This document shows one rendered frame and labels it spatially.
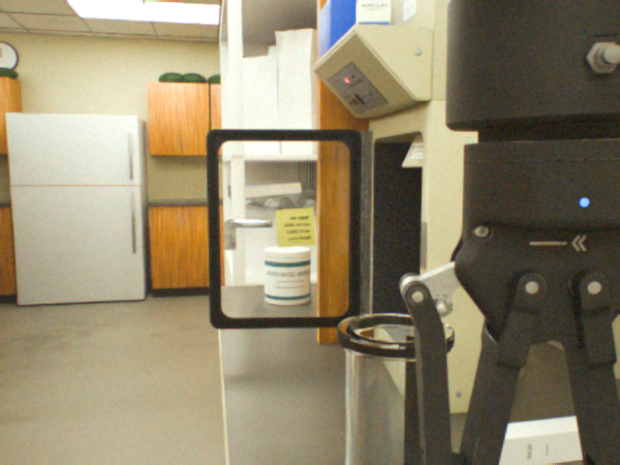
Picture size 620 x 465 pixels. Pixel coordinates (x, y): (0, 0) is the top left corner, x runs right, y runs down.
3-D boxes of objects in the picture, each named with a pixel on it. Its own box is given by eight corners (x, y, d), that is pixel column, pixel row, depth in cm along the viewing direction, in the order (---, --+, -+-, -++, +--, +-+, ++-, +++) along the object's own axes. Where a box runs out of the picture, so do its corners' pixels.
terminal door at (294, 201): (359, 327, 115) (361, 129, 110) (209, 329, 114) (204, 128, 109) (359, 326, 116) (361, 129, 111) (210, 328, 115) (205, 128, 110)
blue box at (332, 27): (370, 64, 107) (370, 15, 106) (386, 53, 98) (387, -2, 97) (318, 62, 106) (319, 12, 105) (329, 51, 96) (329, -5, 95)
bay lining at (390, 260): (484, 311, 118) (491, 139, 113) (561, 352, 92) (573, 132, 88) (371, 317, 113) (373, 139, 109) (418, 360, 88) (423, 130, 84)
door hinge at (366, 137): (366, 324, 117) (368, 131, 112) (369, 326, 114) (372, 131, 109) (358, 324, 116) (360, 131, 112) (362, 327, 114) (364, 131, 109)
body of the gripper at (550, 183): (613, 136, 28) (604, 316, 30) (440, 140, 29) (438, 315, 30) (707, 128, 21) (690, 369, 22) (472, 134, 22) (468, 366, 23)
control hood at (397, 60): (368, 119, 112) (369, 67, 111) (432, 100, 80) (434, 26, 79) (311, 118, 110) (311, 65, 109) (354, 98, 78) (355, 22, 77)
